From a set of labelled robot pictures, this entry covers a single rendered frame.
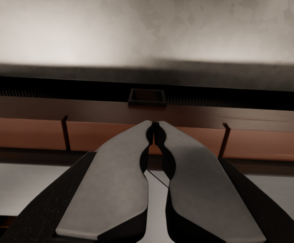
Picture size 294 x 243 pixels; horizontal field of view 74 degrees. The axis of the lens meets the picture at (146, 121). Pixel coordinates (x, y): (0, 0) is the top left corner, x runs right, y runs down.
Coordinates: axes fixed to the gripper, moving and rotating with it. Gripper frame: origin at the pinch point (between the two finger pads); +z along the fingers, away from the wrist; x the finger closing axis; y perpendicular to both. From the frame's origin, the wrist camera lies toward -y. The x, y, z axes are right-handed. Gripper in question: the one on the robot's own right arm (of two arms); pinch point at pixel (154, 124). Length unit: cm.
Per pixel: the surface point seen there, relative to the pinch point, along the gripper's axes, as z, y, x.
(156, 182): 5.3, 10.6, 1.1
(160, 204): 5.2, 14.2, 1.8
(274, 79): 22.0, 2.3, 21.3
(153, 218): 5.2, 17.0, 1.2
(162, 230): 5.2, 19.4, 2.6
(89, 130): 7.5, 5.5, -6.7
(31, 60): 22.1, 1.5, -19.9
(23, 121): 7.5, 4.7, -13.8
